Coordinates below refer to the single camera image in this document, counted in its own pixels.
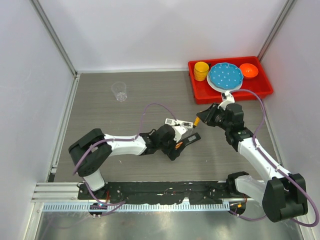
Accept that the yellow handled screwdriver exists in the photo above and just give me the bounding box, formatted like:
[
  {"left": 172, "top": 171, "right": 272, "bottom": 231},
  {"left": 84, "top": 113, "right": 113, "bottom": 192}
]
[{"left": 192, "top": 117, "right": 201, "bottom": 129}]

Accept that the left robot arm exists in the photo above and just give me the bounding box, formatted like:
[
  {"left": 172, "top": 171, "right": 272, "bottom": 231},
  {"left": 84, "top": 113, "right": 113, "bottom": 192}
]
[{"left": 68, "top": 124, "right": 188, "bottom": 200}]

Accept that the clear plastic cup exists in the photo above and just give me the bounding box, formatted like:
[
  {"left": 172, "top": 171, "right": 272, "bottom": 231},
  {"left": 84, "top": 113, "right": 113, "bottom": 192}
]
[{"left": 111, "top": 81, "right": 128, "bottom": 102}]

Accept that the blue dotted plate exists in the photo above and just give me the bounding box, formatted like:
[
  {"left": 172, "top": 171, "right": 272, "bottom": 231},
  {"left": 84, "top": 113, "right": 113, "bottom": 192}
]
[{"left": 207, "top": 62, "right": 244, "bottom": 81}]

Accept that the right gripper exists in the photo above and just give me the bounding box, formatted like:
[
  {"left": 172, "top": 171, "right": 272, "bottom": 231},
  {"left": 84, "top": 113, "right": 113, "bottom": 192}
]
[{"left": 197, "top": 102, "right": 232, "bottom": 131}]

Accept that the orange bowl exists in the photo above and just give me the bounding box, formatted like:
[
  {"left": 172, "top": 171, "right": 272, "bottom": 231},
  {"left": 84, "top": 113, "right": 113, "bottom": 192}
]
[{"left": 239, "top": 63, "right": 259, "bottom": 79}]

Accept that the red plastic tray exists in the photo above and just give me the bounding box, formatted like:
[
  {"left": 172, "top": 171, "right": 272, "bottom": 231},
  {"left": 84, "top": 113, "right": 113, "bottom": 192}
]
[{"left": 188, "top": 56, "right": 274, "bottom": 105}]

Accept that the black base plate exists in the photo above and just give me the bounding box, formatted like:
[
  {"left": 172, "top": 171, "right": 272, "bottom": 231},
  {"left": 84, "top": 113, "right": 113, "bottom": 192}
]
[{"left": 93, "top": 181, "right": 245, "bottom": 205}]

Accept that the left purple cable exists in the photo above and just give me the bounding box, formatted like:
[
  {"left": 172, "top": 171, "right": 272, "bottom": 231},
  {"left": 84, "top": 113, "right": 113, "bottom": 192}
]
[{"left": 72, "top": 102, "right": 181, "bottom": 216}]

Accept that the purple cable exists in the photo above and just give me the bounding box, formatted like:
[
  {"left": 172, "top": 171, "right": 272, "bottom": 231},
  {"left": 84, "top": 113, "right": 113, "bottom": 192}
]
[
  {"left": 72, "top": 102, "right": 181, "bottom": 216},
  {"left": 228, "top": 88, "right": 316, "bottom": 228}
]

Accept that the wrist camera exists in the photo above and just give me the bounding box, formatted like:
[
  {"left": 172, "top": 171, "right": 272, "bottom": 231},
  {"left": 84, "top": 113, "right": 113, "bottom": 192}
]
[
  {"left": 218, "top": 90, "right": 235, "bottom": 110},
  {"left": 172, "top": 125, "right": 190, "bottom": 142}
]

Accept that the white remote with batteries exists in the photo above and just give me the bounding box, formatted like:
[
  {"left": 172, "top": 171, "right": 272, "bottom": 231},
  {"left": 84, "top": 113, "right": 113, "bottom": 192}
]
[{"left": 164, "top": 118, "right": 194, "bottom": 130}]

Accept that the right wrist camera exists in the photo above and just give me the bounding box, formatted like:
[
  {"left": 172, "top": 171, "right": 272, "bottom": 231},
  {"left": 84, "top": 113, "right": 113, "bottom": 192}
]
[{"left": 218, "top": 90, "right": 235, "bottom": 110}]

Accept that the orange battery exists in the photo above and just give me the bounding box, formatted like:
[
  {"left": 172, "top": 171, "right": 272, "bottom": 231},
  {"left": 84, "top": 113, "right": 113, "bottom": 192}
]
[{"left": 175, "top": 142, "right": 183, "bottom": 150}]

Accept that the yellow plastic cup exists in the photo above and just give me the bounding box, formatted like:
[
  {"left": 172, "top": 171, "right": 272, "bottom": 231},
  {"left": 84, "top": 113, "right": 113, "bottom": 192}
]
[{"left": 193, "top": 61, "right": 210, "bottom": 82}]

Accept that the black remote control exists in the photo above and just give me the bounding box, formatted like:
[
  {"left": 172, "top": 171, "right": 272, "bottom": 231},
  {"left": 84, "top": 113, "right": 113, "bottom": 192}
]
[{"left": 181, "top": 132, "right": 201, "bottom": 146}]

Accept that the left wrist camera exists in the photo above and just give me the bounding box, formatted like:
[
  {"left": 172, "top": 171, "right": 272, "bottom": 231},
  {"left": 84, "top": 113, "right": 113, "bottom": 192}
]
[{"left": 172, "top": 125, "right": 190, "bottom": 142}]

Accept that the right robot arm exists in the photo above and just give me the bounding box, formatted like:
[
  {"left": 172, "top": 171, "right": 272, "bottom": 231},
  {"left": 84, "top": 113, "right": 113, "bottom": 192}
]
[{"left": 196, "top": 103, "right": 308, "bottom": 223}]

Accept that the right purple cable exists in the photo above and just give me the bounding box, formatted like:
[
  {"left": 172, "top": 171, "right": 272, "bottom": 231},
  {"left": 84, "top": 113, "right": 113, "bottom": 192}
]
[{"left": 228, "top": 88, "right": 316, "bottom": 228}]

